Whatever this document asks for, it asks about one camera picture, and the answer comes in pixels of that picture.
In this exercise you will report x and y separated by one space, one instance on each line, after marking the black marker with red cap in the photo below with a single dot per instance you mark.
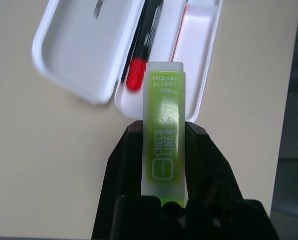
137 72

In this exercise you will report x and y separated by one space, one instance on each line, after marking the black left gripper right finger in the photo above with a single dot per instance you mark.
208 170

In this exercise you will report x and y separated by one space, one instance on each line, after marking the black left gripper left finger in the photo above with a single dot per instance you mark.
126 162

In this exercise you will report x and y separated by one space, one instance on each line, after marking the white plastic pencil case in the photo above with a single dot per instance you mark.
76 50

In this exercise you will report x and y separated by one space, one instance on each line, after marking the green highlighter pen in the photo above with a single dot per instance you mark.
163 125

